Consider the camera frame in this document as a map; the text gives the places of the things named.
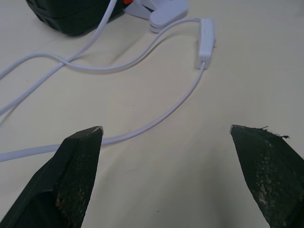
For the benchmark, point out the white lamp clamp base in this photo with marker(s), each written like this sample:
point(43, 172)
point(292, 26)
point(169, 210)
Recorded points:
point(161, 12)

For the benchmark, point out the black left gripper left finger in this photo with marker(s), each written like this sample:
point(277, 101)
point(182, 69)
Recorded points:
point(71, 175)

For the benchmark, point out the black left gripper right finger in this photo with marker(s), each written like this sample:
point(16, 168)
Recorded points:
point(266, 175)

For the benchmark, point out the black ribbed power station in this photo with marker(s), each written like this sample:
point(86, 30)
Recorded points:
point(71, 14)

